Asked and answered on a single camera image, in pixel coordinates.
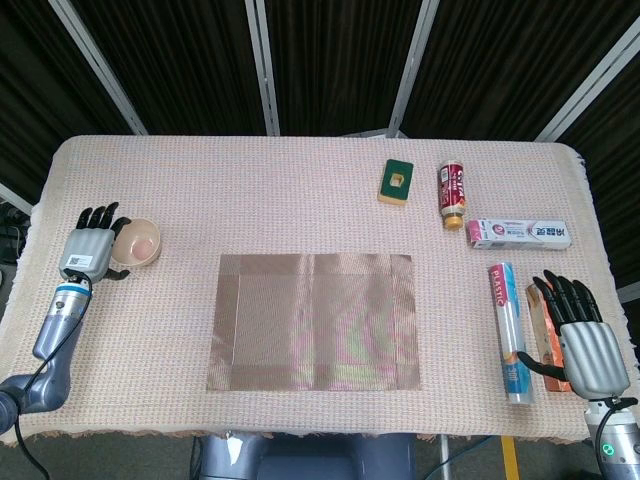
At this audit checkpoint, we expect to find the green yellow sponge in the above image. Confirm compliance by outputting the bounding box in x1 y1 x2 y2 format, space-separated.
377 158 415 205

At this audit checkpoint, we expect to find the small red object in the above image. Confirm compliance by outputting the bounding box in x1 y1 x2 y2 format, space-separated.
488 261 536 406

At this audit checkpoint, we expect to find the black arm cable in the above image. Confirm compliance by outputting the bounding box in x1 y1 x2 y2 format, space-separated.
13 272 94 480
592 396 640 480

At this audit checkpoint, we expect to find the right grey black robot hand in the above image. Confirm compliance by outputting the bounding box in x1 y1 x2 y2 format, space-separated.
517 269 631 400

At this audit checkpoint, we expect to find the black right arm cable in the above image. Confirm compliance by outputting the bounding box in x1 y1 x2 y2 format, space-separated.
592 396 640 480

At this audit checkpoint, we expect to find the dark pleated curtain panel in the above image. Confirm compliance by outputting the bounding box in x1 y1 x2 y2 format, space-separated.
557 49 640 301
74 0 266 136
264 0 421 136
0 0 136 204
399 0 640 141

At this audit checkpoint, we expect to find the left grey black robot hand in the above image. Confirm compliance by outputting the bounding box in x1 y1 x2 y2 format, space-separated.
59 201 132 282

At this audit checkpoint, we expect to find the red bottle yellow cap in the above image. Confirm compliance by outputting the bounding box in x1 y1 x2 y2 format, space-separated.
437 160 469 232

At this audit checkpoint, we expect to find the white pink toothpaste box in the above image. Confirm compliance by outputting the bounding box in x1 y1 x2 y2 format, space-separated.
466 218 574 252

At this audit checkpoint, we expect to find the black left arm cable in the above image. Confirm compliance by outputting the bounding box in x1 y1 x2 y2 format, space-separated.
13 272 94 480

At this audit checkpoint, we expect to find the brown woven placemat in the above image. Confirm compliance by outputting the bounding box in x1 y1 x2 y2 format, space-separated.
207 253 424 392

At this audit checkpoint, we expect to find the blue floor cable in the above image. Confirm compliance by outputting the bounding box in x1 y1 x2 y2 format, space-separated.
429 434 501 480

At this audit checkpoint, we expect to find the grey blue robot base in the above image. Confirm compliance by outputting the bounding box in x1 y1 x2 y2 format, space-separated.
192 432 416 480

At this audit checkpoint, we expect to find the orange cardboard box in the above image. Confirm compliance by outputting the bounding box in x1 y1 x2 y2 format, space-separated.
525 281 576 394

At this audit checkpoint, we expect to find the beige bowl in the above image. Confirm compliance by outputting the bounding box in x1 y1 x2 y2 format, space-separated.
110 218 162 265

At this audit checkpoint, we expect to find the white metal screen post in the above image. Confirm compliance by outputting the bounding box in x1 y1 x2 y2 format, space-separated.
534 19 640 144
0 182 34 214
244 0 281 136
49 0 149 136
387 0 441 137

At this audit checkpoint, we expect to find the beige woven tablecloth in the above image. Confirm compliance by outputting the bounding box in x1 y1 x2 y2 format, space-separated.
0 134 640 444

